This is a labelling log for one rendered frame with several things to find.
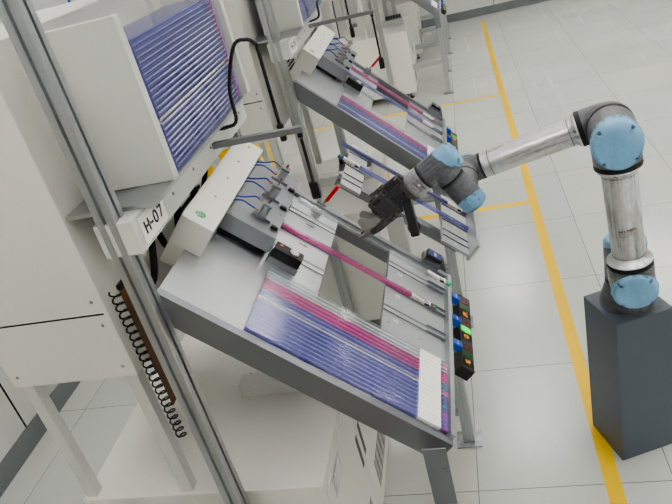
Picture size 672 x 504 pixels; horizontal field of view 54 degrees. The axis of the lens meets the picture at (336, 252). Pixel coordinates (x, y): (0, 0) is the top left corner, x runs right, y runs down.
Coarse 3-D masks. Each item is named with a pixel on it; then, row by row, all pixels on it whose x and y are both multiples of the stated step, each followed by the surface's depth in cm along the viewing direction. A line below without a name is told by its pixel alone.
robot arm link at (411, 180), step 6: (408, 174) 176; (414, 174) 175; (408, 180) 175; (414, 180) 174; (420, 180) 174; (408, 186) 175; (414, 186) 175; (420, 186) 174; (426, 186) 175; (414, 192) 176; (420, 192) 176; (426, 192) 177
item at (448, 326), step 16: (448, 288) 193; (448, 304) 186; (448, 320) 180; (448, 336) 174; (448, 352) 169; (448, 368) 163; (448, 384) 159; (448, 400) 154; (448, 416) 150; (448, 432) 146
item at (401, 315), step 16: (400, 272) 191; (416, 272) 196; (384, 288) 181; (416, 288) 189; (432, 288) 193; (384, 304) 174; (400, 304) 178; (416, 304) 182; (384, 320) 168; (400, 320) 172; (416, 320) 175; (432, 320) 180; (400, 336) 166; (416, 336) 170; (432, 336) 174; (432, 352) 168
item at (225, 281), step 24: (288, 216) 183; (312, 216) 190; (216, 240) 158; (288, 240) 174; (192, 264) 147; (216, 264) 151; (240, 264) 156; (264, 264) 160; (312, 264) 171; (168, 288) 137; (192, 288) 141; (216, 288) 145; (240, 288) 149; (312, 288) 163; (216, 312) 139; (240, 312) 143
